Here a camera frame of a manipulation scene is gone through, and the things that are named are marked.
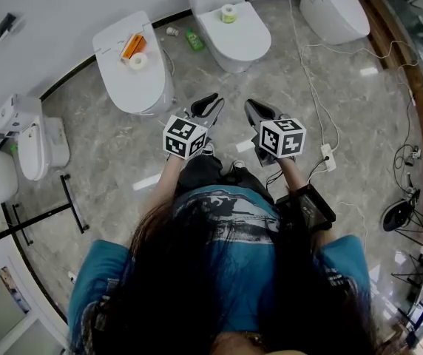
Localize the white toilet with round lid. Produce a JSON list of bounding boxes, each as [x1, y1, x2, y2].
[[185, 0, 273, 75]]

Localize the blue printed t-shirt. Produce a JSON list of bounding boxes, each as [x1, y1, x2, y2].
[[67, 185, 373, 347]]

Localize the green-wrapped toilet paper roll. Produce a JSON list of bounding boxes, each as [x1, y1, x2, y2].
[[220, 4, 239, 24]]

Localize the black metal rack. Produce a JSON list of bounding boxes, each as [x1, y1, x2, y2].
[[0, 175, 89, 251]]

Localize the orange box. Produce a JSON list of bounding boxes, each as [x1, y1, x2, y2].
[[118, 33, 149, 66]]

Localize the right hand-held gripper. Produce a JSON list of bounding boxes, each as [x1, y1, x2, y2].
[[244, 99, 308, 168]]

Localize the green plastic bottle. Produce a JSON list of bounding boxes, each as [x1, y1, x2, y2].
[[184, 27, 205, 51]]

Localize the black cable bundle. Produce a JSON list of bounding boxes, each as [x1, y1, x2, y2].
[[392, 87, 423, 199]]

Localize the round black and white device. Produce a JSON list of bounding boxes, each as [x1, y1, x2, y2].
[[382, 199, 416, 232]]

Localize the black wall holder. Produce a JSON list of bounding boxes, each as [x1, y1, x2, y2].
[[0, 12, 26, 42]]

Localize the white water hose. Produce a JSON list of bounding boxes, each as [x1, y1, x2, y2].
[[161, 48, 176, 78]]

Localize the plain white toilet paper roll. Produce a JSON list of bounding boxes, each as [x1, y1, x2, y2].
[[129, 52, 149, 72]]

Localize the person's left forearm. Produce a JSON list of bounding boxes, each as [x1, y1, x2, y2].
[[148, 155, 186, 214]]

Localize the black trousers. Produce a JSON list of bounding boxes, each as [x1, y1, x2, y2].
[[176, 155, 275, 205]]

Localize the white power strip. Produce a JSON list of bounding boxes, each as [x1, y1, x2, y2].
[[320, 143, 337, 172]]

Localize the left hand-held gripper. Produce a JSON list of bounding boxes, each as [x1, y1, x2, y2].
[[162, 92, 226, 160]]

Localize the thin white cable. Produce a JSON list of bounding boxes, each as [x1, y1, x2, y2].
[[300, 41, 419, 74]]

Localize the person's right forearm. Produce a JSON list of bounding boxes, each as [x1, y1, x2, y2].
[[280, 156, 340, 243]]

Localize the white toilet with long lid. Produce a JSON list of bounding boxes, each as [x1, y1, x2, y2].
[[92, 10, 175, 117]]

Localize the white smart toilet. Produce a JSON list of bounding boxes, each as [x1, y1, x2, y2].
[[299, 0, 370, 46]]

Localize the long white cable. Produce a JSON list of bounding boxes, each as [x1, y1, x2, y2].
[[288, 0, 340, 151]]

